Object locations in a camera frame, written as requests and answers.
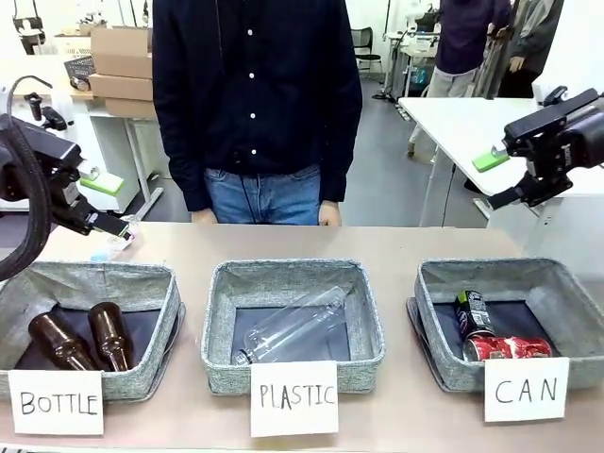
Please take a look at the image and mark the open cardboard box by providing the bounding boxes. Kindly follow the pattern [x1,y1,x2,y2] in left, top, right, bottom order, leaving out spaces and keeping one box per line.
[91,25,155,79]

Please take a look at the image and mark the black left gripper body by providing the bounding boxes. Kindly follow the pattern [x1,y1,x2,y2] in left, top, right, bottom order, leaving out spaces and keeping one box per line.
[0,117,94,233]

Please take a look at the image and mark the brown glass bottle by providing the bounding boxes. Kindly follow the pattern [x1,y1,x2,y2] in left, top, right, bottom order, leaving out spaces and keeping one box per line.
[88,301,131,373]
[27,310,98,372]

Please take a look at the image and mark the bystander in grey jacket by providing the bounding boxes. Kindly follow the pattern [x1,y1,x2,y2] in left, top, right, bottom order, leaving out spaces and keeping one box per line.
[499,0,565,99]

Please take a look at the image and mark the white side table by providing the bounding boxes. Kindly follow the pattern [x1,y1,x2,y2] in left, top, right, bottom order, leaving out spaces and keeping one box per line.
[398,96,604,227]

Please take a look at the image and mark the white paper sign PLASTIC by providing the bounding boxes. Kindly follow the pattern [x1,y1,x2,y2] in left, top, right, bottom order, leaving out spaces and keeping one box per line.
[249,361,340,439]

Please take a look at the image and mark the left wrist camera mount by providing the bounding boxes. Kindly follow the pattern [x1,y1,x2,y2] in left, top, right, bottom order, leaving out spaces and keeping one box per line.
[23,92,68,132]

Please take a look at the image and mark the person's left hand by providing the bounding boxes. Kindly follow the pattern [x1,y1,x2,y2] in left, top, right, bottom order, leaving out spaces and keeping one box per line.
[318,201,344,228]

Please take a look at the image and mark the person's left forearm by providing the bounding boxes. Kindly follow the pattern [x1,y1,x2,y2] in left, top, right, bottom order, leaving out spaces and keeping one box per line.
[320,108,363,207]

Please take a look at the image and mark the grey fabric basket plastic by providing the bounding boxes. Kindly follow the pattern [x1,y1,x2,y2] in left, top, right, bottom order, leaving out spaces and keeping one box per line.
[201,258,386,396]

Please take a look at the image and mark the wooden top table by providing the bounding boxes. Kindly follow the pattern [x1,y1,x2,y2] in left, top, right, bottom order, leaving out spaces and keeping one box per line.
[0,56,93,101]

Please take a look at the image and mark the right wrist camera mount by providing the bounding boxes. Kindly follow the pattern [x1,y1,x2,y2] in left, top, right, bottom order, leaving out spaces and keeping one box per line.
[542,86,570,108]

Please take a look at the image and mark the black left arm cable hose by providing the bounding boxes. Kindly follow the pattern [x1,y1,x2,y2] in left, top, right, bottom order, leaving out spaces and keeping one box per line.
[0,75,53,283]

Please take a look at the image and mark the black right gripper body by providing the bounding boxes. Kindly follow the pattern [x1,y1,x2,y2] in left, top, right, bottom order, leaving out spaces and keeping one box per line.
[503,88,604,208]

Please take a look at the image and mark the person's right forearm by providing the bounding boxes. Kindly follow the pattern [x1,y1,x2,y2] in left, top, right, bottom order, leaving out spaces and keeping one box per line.
[158,117,211,213]

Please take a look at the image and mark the grey fabric basket bottle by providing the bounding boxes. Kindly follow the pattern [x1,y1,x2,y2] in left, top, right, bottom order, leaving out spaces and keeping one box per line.
[0,260,186,403]

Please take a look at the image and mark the black plastic crate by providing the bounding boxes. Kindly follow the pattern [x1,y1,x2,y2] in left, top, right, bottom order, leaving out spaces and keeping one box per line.
[63,55,97,89]

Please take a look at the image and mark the white paper sign CAN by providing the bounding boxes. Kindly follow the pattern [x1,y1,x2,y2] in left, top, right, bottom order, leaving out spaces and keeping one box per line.
[483,357,570,423]

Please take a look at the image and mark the crumpled clear plastic wrap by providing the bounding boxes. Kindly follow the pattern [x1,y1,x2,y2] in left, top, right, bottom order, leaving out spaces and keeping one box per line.
[108,214,143,252]

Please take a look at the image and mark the clear plastic bottle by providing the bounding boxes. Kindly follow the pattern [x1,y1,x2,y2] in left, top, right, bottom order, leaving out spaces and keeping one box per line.
[231,285,348,365]

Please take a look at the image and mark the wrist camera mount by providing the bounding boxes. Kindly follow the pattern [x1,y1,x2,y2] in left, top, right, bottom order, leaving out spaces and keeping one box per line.
[23,92,68,132]
[542,86,570,108]

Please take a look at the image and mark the black drink can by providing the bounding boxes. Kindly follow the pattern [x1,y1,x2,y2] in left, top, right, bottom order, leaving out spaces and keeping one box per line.
[454,290,496,339]

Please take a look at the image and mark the wide closed cardboard box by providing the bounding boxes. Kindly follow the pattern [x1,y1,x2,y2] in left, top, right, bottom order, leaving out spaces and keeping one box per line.
[104,96,159,120]

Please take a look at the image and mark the flat closed cardboard box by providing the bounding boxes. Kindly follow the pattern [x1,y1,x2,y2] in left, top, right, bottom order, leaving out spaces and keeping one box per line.
[88,73,155,102]

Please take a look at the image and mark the bystander in purple sweater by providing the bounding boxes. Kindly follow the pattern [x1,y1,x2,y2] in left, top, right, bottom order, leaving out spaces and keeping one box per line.
[427,0,515,99]

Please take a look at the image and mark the red crushed drink can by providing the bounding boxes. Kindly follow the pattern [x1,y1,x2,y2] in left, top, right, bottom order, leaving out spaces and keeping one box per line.
[461,334,553,363]

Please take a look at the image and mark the white desk with legs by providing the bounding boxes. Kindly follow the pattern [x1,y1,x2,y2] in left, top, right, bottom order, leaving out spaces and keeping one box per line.
[89,110,164,221]

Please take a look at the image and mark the grey fabric basket can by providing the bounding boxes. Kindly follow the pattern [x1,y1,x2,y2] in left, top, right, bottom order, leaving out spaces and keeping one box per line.
[406,257,604,393]

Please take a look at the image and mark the black office chair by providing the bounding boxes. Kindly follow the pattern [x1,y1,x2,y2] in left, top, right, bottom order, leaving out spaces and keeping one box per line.
[351,26,383,79]

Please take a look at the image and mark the person in dark shirt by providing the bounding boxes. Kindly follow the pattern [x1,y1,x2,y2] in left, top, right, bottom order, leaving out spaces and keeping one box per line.
[151,0,364,227]

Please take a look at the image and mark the white perforated crate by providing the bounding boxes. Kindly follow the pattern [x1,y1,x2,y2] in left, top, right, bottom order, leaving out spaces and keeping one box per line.
[54,35,93,59]

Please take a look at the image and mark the white paper sign BOTTLE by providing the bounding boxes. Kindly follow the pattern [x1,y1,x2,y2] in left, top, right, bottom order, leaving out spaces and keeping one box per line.
[8,369,105,436]

